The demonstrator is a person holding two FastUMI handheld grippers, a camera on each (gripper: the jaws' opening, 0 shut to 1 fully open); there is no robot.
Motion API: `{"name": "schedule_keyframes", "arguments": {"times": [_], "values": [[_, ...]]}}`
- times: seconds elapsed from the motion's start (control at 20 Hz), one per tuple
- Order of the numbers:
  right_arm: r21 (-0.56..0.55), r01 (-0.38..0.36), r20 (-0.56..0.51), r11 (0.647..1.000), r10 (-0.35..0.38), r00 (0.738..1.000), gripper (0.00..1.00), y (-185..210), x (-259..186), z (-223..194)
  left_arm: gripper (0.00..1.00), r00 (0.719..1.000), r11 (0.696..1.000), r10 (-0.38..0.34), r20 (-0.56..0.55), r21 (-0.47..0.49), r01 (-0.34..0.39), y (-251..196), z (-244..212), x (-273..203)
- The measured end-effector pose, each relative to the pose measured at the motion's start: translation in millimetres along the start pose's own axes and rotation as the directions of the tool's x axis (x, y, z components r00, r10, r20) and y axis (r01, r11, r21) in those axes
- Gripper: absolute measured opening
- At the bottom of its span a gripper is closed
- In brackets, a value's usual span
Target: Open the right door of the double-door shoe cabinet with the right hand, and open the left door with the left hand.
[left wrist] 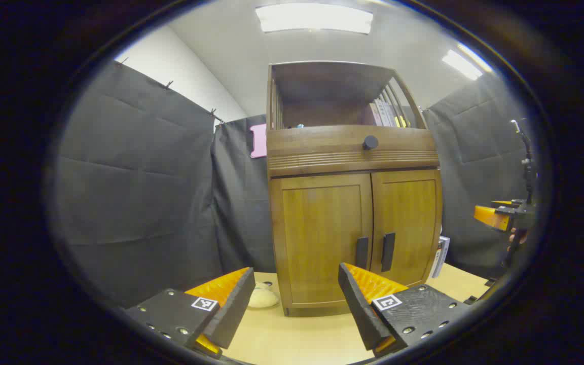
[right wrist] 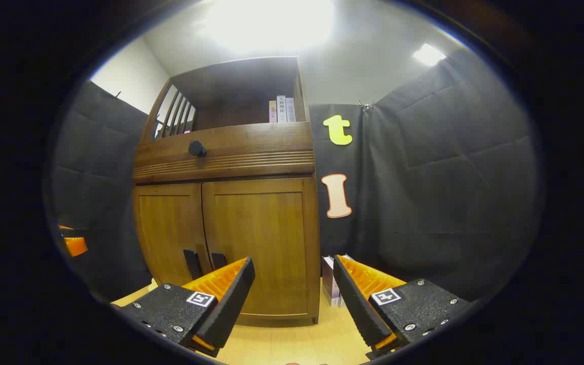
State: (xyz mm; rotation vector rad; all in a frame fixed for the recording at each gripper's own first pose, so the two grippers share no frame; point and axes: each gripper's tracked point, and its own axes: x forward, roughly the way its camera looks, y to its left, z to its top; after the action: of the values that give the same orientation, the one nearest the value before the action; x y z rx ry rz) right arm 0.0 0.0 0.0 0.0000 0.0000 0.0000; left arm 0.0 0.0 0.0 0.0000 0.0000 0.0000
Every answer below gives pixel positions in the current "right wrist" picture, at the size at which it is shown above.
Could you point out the thin upright book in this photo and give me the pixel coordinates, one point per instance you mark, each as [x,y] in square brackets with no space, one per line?
[327,279]
[337,296]

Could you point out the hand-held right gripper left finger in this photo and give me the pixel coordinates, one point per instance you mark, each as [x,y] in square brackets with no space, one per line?
[231,299]

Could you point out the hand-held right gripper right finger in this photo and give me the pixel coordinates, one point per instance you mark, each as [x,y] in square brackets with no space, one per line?
[355,304]

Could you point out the large ceiling light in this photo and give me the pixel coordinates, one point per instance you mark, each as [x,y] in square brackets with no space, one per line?
[269,23]

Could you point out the black backdrop cloth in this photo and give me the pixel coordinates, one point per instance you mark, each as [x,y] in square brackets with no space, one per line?
[439,192]

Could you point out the wooden double-door shoe cabinet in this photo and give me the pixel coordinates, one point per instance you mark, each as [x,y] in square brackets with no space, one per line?
[231,147]

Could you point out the small ceiling light panel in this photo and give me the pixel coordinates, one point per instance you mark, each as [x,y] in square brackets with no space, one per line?
[429,55]

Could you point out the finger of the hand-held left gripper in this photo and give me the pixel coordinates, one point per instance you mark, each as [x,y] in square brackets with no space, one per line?
[75,246]

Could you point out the grey spine book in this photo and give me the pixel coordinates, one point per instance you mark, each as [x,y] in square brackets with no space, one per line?
[290,109]

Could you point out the wooden cabinet door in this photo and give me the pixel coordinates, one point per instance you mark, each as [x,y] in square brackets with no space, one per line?
[170,228]
[266,228]

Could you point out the pink spine book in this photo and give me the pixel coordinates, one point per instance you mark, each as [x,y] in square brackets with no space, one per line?
[272,111]

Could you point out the white spine book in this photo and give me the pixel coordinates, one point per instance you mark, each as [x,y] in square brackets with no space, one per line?
[281,109]

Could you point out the black round drawer knob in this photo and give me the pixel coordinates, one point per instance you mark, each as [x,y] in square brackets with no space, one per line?
[196,148]

